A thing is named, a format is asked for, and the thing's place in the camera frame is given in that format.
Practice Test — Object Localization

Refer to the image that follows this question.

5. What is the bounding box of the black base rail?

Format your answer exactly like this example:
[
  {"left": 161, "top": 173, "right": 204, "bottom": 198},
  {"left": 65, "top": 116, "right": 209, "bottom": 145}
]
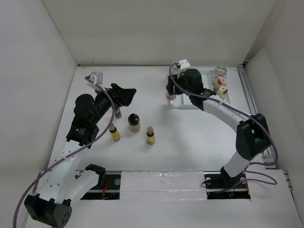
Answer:
[{"left": 82, "top": 171, "right": 250, "bottom": 201}]

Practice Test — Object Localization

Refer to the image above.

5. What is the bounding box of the black-cap round spice jar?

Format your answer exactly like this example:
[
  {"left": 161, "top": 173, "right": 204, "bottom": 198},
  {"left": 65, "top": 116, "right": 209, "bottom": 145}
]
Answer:
[{"left": 128, "top": 114, "right": 141, "bottom": 133}]

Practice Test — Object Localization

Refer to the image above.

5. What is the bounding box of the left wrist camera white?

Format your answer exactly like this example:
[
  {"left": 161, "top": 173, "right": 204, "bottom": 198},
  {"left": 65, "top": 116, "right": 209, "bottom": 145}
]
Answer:
[{"left": 85, "top": 71, "right": 103, "bottom": 86}]

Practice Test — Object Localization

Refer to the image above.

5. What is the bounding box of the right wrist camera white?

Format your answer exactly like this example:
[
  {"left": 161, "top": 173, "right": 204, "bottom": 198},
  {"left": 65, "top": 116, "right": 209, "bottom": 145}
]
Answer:
[{"left": 176, "top": 59, "right": 191, "bottom": 70}]

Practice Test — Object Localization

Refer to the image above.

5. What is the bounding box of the small dark pepper bottle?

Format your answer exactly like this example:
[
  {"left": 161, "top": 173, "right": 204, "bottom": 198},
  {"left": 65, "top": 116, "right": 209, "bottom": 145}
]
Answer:
[{"left": 114, "top": 107, "right": 122, "bottom": 119}]

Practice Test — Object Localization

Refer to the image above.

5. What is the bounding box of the yellow-cap spice bottle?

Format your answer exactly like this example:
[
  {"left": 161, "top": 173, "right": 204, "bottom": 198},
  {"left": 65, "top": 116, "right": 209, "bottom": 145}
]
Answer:
[{"left": 217, "top": 85, "right": 228, "bottom": 100}]

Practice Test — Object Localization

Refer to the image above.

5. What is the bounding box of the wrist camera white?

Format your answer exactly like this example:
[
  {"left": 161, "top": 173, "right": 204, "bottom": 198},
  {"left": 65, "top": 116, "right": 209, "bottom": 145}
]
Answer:
[
  {"left": 85, "top": 71, "right": 103, "bottom": 86},
  {"left": 176, "top": 59, "right": 191, "bottom": 70}
]

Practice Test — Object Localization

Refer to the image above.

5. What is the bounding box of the white divided organizer tray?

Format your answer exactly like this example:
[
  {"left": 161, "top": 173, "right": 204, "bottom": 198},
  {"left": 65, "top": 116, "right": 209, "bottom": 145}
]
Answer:
[{"left": 169, "top": 69, "right": 230, "bottom": 110}]

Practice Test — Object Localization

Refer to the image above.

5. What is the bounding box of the pink-cap spice bottle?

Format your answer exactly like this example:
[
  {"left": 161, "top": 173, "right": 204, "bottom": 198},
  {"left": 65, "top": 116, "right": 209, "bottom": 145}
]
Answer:
[{"left": 212, "top": 76, "right": 226, "bottom": 92}]

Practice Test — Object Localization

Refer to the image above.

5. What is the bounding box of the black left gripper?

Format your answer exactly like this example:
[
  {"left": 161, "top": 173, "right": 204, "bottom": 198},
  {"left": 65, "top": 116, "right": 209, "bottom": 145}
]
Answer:
[{"left": 91, "top": 83, "right": 135, "bottom": 124}]

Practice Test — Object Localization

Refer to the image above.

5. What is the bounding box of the clear glass jar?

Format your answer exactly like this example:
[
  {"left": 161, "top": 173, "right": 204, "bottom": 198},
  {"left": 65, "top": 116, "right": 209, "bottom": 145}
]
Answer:
[{"left": 211, "top": 66, "right": 227, "bottom": 81}]

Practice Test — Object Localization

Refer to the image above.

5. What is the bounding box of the yellow-label cork bottle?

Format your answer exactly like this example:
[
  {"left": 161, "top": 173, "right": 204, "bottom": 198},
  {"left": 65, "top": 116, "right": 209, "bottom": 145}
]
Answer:
[
  {"left": 109, "top": 123, "right": 121, "bottom": 141},
  {"left": 146, "top": 126, "right": 155, "bottom": 144}
]

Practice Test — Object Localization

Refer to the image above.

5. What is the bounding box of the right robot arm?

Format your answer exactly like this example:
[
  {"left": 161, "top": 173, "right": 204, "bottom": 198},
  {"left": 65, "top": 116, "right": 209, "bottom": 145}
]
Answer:
[{"left": 166, "top": 68, "right": 274, "bottom": 190}]

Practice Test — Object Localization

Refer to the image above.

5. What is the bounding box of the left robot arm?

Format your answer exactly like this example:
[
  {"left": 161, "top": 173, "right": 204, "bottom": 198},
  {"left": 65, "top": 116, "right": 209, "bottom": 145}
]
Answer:
[{"left": 24, "top": 83, "right": 136, "bottom": 228}]

